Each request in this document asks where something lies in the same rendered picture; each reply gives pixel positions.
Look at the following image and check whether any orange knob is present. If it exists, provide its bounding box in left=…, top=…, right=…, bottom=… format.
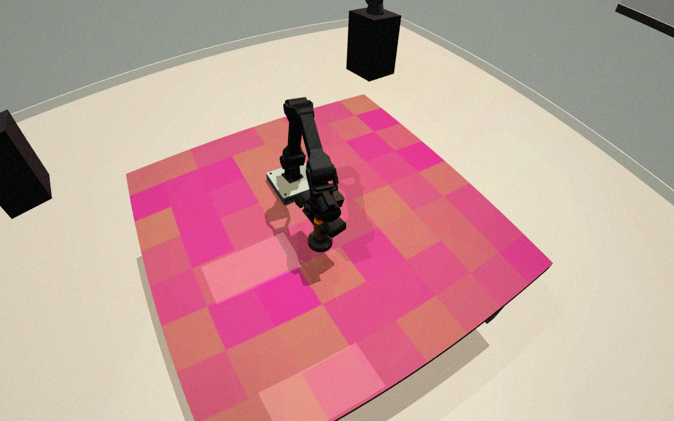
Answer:
left=314, top=217, right=324, bottom=236

